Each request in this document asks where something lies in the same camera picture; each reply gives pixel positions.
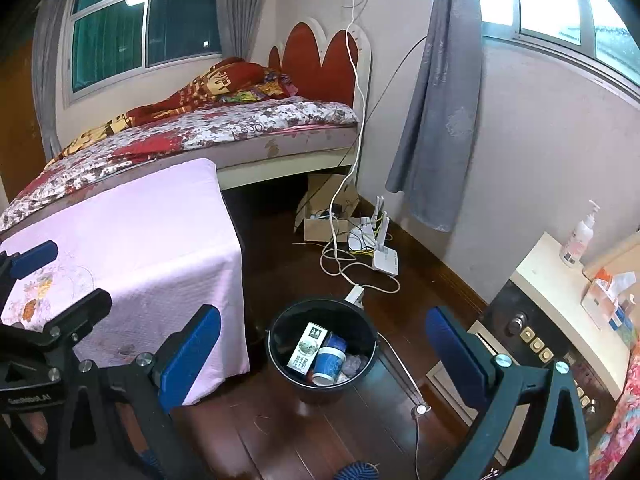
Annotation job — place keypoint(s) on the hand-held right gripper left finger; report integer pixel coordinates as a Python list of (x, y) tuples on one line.
[(190, 355)]

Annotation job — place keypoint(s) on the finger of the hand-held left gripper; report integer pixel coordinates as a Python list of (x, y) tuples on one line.
[(32, 260), (85, 310)]

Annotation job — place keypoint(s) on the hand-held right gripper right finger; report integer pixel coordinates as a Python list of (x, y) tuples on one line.
[(457, 355)]

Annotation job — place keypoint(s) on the clear plastic bag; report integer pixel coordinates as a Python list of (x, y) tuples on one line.
[(354, 364)]

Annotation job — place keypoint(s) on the black plastic bucket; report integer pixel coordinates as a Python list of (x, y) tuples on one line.
[(290, 320)]

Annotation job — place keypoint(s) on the white milk carton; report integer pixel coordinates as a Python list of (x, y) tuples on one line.
[(305, 347)]

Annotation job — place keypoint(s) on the blue cup white rim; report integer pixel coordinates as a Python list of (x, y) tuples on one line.
[(327, 365)]

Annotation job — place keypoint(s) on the black safe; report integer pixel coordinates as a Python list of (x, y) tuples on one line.
[(545, 320)]

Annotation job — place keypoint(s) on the pink cloth covered table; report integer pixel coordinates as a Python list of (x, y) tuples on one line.
[(150, 240)]

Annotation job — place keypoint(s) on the flat white router box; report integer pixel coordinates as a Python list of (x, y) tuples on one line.
[(386, 262)]

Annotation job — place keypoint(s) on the white power adapter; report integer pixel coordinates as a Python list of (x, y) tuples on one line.
[(355, 296)]

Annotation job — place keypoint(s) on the white cabinet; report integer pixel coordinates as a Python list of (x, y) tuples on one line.
[(550, 270)]

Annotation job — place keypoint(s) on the brown wooden door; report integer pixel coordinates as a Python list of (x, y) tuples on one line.
[(20, 125)]

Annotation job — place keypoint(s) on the white router with antennas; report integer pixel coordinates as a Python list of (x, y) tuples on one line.
[(365, 235)]

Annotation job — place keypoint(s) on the blue striped slipper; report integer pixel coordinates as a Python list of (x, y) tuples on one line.
[(356, 471)]

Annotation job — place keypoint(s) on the tissue box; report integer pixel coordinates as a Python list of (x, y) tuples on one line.
[(602, 295)]

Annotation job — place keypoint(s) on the pump lotion bottle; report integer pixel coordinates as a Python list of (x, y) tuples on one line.
[(575, 242)]

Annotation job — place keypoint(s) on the red floral quilt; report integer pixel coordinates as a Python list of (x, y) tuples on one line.
[(620, 425)]

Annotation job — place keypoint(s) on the cardboard box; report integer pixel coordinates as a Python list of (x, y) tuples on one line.
[(322, 230)]

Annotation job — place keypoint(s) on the beige wooden board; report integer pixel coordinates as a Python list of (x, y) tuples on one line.
[(615, 256)]

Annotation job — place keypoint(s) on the bed with floral cover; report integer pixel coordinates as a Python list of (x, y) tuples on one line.
[(225, 127)]

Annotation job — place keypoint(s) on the red patterned blanket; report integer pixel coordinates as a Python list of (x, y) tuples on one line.
[(200, 90)]

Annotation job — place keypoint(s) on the tied grey curtain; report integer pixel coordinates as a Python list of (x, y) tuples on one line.
[(440, 110)]

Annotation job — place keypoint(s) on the colourful pillow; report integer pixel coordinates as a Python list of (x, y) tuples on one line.
[(270, 87)]

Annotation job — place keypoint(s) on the white bed red headboard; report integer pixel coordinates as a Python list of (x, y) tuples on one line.
[(305, 45)]

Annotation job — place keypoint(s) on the large window white frame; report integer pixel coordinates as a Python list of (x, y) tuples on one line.
[(140, 25)]

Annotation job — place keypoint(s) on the corner window white frame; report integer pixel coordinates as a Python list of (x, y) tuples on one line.
[(565, 5)]

